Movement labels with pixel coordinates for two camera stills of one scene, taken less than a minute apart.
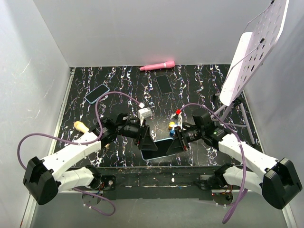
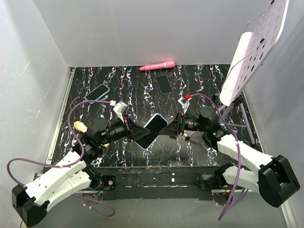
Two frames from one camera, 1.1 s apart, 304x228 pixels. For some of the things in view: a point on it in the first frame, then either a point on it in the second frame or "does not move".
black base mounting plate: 169,182 does not move
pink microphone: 166,64 does not move
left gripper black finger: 146,142 -> 135,132
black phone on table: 164,84 does not move
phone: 162,146 -> 156,123
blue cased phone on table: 92,97 does not move
